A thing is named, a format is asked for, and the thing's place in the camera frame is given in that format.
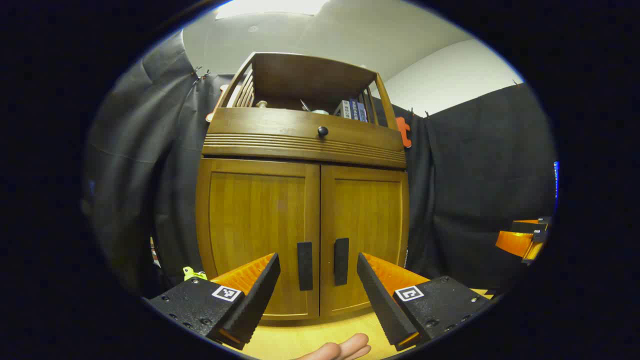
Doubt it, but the black door handle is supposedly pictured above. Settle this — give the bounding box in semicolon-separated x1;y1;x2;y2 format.
333;237;350;287
297;242;314;292

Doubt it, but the ceiling light panel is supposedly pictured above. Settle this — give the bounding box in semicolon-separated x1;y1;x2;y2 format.
215;0;331;21

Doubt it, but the wooden double-door shoe cabinet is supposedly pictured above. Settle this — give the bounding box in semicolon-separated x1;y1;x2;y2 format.
195;51;411;321

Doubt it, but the wooden cabinet drawer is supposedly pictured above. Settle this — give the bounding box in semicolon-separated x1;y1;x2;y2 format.
202;107;407;168

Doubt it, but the wooden cabinet door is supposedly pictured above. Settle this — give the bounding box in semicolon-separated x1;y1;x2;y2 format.
320;165;410;317
196;158;321;321

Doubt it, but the black backdrop cloth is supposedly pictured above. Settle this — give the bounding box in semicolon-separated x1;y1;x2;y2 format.
82;30;558;296

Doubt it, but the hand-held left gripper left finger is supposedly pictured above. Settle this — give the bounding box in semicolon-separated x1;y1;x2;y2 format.
148;252;281;351

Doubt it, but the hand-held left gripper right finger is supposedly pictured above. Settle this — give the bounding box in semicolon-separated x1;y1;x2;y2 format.
356;252;493;352

